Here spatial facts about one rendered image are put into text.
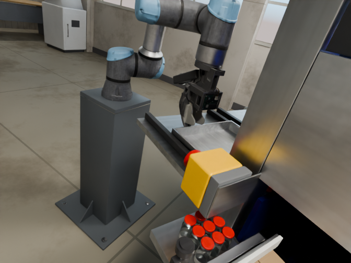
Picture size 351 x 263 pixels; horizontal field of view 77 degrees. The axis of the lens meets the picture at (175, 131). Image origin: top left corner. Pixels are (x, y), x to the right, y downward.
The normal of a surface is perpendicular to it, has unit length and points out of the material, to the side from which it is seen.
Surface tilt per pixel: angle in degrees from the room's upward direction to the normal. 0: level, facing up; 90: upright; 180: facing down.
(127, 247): 0
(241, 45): 90
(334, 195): 90
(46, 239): 0
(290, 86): 90
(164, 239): 0
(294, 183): 90
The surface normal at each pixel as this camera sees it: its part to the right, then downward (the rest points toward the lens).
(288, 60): -0.83, 0.11
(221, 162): 0.20, -0.86
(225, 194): 0.53, 0.50
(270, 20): -0.55, 0.29
